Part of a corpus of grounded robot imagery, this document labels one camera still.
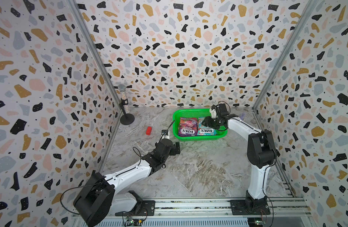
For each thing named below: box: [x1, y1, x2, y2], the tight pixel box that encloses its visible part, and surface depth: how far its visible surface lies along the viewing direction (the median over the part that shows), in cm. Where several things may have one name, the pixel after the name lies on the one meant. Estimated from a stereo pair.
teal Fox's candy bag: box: [197, 116, 218, 136], surface depth 100 cm
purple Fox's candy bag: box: [178, 117, 198, 137], surface depth 102 cm
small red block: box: [145, 126, 152, 136], surface depth 106 cm
